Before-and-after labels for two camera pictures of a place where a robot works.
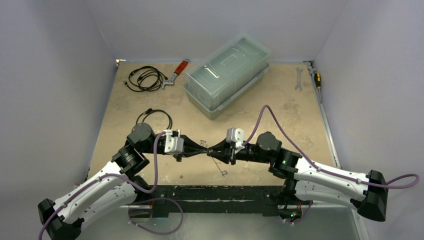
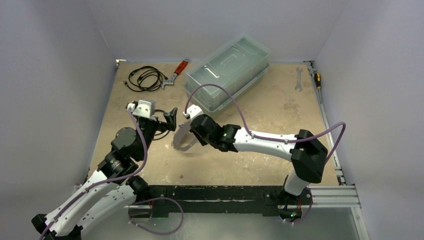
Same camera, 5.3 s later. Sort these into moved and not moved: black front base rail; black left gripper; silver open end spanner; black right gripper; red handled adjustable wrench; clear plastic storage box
Moved: black left gripper; black right gripper
Not moved: red handled adjustable wrench; clear plastic storage box; silver open end spanner; black front base rail
